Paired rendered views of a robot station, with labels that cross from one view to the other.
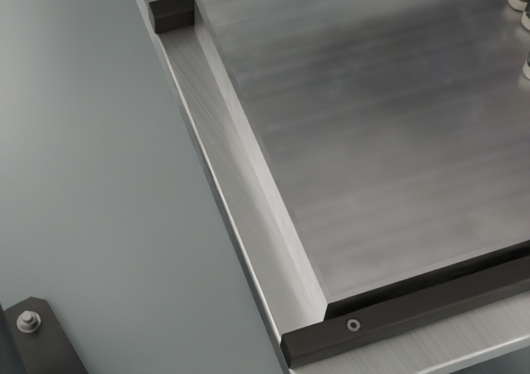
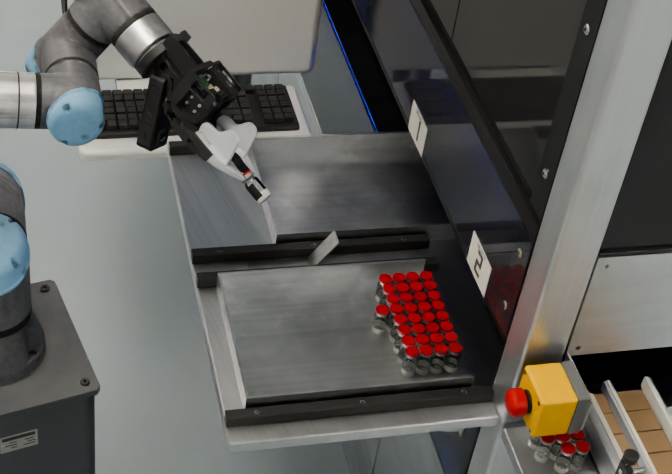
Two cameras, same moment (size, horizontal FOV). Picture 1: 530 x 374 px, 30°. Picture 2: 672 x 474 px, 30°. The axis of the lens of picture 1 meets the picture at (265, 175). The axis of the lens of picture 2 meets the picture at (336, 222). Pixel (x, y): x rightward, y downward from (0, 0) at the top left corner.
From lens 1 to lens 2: 1.23 m
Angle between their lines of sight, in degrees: 18
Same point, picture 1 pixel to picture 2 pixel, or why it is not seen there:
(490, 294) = (321, 410)
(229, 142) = (221, 338)
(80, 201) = (136, 445)
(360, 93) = (288, 326)
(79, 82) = (151, 361)
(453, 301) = (303, 410)
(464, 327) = (308, 425)
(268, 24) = (252, 291)
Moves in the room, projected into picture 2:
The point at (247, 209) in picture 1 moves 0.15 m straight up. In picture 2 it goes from (223, 366) to (229, 293)
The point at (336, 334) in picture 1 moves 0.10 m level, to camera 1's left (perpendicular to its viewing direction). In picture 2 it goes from (248, 413) to (180, 396)
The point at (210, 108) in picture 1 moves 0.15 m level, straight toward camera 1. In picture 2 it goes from (216, 323) to (196, 395)
